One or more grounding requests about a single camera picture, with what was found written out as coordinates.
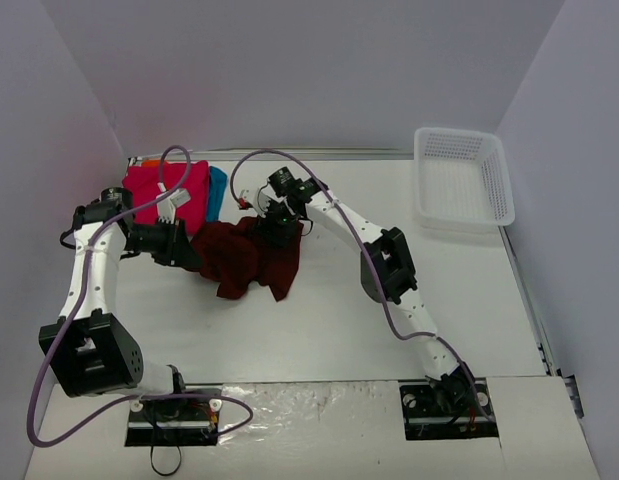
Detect dark red t shirt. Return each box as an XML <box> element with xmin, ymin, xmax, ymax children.
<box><xmin>191</xmin><ymin>217</ymin><xmax>302</xmax><ymax>301</ymax></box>

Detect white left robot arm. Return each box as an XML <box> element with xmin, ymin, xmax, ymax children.
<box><xmin>38</xmin><ymin>187</ymin><xmax>202</xmax><ymax>418</ymax></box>

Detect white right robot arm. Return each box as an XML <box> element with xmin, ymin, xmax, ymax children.
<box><xmin>241</xmin><ymin>167</ymin><xmax>474</xmax><ymax>413</ymax></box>

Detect pink folded t shirt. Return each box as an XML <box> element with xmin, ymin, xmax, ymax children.
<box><xmin>121</xmin><ymin>160</ymin><xmax>211</xmax><ymax>236</ymax></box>

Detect blue folded t shirt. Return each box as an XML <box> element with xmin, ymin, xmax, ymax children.
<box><xmin>205</xmin><ymin>166</ymin><xmax>228</xmax><ymax>223</ymax></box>

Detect white plastic laundry basket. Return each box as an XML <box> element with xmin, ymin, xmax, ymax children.
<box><xmin>413</xmin><ymin>127</ymin><xmax>515</xmax><ymax>233</ymax></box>

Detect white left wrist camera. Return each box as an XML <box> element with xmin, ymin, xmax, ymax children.
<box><xmin>156</xmin><ymin>188</ymin><xmax>191</xmax><ymax>224</ymax></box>

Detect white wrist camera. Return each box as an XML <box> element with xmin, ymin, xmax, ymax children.
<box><xmin>156</xmin><ymin>188</ymin><xmax>191</xmax><ymax>224</ymax></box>
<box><xmin>237</xmin><ymin>187</ymin><xmax>270</xmax><ymax>214</ymax></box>

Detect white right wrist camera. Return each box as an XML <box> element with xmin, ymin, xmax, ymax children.
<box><xmin>237</xmin><ymin>187</ymin><xmax>270</xmax><ymax>214</ymax></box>

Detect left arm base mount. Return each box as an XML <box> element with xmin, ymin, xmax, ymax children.
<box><xmin>124</xmin><ymin>386</ymin><xmax>222</xmax><ymax>447</ymax></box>

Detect black cable loop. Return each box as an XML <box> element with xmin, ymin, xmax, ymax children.
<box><xmin>149</xmin><ymin>442</ymin><xmax>183</xmax><ymax>477</ymax></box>

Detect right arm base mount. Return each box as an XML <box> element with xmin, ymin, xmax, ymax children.
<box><xmin>399</xmin><ymin>380</ymin><xmax>499</xmax><ymax>441</ymax></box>

